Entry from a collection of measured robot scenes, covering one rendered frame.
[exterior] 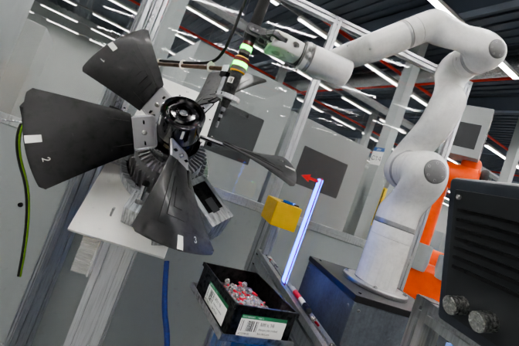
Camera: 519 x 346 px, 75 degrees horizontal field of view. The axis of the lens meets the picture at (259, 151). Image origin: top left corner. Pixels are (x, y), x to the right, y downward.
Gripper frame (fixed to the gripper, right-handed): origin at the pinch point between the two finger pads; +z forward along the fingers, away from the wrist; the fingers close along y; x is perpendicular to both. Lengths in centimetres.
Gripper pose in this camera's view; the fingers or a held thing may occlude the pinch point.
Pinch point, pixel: (252, 32)
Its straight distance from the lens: 104.1
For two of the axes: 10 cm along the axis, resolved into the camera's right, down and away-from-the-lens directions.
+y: -2.0, -0.1, 9.8
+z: -9.2, -3.4, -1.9
